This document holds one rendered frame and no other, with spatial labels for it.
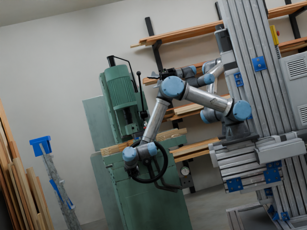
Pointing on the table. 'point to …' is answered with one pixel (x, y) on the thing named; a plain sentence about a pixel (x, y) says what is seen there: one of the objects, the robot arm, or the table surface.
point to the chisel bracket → (131, 129)
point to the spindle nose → (128, 115)
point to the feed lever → (141, 98)
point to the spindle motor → (120, 87)
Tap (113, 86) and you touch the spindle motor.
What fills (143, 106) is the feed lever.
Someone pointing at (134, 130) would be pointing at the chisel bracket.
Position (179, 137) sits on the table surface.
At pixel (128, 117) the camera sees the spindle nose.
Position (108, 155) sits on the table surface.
